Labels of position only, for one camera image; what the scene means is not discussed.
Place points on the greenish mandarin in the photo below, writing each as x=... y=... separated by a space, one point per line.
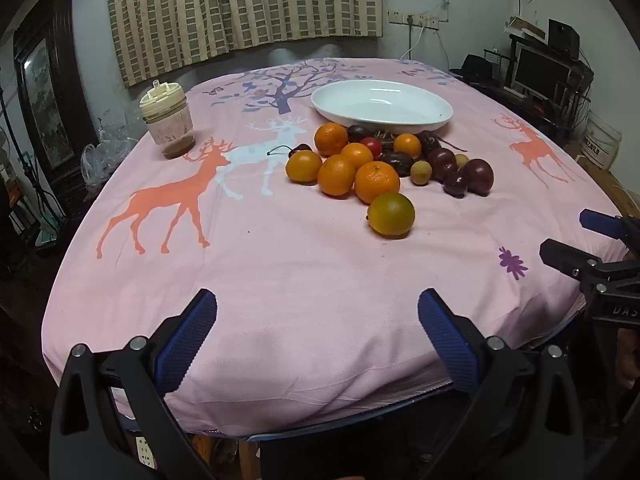
x=391 y=214

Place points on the white floor power strip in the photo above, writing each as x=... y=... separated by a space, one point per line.
x=145 y=452

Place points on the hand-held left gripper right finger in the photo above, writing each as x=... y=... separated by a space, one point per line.
x=447 y=340

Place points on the computer monitor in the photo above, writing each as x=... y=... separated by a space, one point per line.
x=542 y=71

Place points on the black desk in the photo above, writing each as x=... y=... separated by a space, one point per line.
x=560 y=115

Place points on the black speaker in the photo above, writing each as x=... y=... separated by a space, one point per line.
x=562 y=35

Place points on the dark red cherry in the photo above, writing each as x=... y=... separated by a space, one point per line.
x=302 y=149
x=427 y=142

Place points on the pink deer-printed tablecloth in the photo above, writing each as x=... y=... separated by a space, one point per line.
x=300 y=285

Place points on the white power strip on wall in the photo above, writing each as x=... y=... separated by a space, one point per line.
x=425 y=21

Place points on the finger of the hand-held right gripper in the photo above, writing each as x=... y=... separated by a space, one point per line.
x=560 y=255
x=600 y=222

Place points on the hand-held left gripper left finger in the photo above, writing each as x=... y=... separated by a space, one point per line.
x=187 y=340

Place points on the clear plastic bags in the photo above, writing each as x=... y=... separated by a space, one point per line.
x=102 y=157

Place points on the orange mandarin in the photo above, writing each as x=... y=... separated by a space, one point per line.
x=337 y=175
x=303 y=166
x=330 y=138
x=357 y=154
x=407 y=146
x=376 y=181

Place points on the dark framed picture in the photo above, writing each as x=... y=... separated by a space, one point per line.
x=45 y=95

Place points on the pink jar with cream lid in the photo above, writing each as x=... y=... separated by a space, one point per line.
x=167 y=125

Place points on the beige cardboard box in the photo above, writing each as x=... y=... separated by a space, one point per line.
x=527 y=27

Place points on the person's right hand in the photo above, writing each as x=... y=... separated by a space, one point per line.
x=627 y=355

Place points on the red cherry tomato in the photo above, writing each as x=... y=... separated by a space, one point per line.
x=371 y=146

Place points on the checkered beige curtain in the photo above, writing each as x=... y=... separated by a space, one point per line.
x=225 y=5

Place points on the white oval plate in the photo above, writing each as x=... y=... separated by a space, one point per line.
x=380 y=105

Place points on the white wall socket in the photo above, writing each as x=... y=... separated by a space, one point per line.
x=397 y=16

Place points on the large purple plum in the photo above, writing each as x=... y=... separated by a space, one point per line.
x=478 y=176

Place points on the yellow-brown longan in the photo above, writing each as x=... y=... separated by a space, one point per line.
x=421 y=172
x=462 y=160

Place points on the black hat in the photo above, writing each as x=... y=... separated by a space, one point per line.
x=475 y=65

